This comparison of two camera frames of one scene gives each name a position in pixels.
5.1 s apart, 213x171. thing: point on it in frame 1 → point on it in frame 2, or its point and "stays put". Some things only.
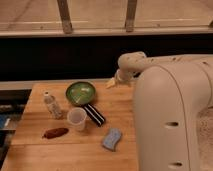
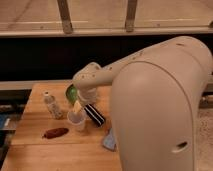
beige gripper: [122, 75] → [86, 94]
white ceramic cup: [76, 117] stays put
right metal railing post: [130, 20] stays put
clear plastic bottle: [52, 106] stays put
